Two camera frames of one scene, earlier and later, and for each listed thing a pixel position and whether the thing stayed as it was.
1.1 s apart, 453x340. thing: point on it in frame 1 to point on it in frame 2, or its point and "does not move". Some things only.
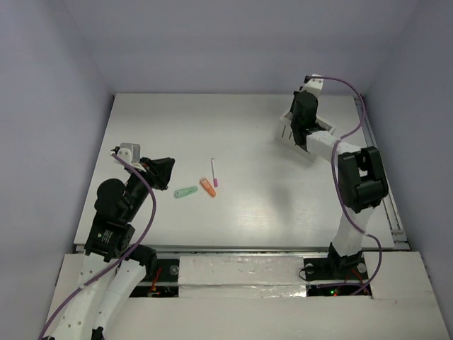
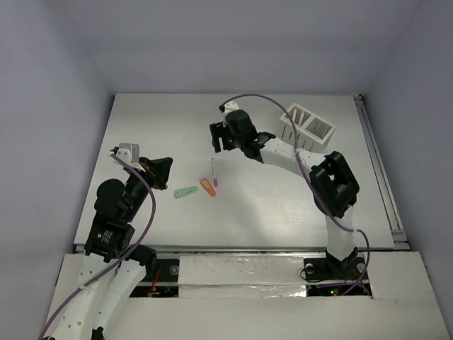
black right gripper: (294, 103) to (219, 129)
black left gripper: (152, 173) does not move
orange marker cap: (207, 185) does not move
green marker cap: (185, 192) does not move
